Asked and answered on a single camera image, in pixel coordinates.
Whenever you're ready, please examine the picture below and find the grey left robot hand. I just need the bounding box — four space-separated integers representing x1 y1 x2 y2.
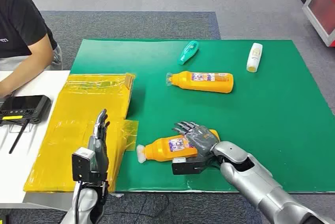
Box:
88 109 111 175

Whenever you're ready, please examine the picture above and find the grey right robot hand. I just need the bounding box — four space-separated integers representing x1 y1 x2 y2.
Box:
173 121 220 167

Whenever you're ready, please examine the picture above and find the orange bottle with clear cap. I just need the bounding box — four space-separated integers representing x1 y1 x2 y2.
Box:
165 71 234 94
137 129 221 164

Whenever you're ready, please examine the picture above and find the teal plastic bottle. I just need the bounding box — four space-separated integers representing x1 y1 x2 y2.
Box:
178 40 199 66

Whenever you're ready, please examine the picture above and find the white plastic bottle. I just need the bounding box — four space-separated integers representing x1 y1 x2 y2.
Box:
246 42 263 73

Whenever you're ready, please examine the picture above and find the yellow taped flat box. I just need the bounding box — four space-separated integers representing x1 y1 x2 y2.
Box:
23 72 139 194

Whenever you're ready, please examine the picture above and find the green table mat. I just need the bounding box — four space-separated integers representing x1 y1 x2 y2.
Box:
70 38 335 193

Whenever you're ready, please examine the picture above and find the black controller with antenna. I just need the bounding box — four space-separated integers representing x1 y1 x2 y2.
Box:
0 95 52 155

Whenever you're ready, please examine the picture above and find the white table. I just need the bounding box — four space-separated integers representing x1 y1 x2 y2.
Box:
0 70 71 205

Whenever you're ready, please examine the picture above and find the red and white cabinet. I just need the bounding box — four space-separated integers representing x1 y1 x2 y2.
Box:
303 0 335 47

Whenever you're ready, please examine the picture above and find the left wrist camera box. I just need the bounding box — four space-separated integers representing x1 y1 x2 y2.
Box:
72 147 97 183

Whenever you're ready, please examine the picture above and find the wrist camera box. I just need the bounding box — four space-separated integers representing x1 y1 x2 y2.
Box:
171 157 207 176
72 147 97 183

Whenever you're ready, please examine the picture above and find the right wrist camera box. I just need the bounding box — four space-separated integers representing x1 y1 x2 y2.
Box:
171 157 207 176

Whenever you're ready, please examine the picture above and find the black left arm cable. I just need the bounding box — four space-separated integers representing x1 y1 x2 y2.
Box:
74 181 83 224

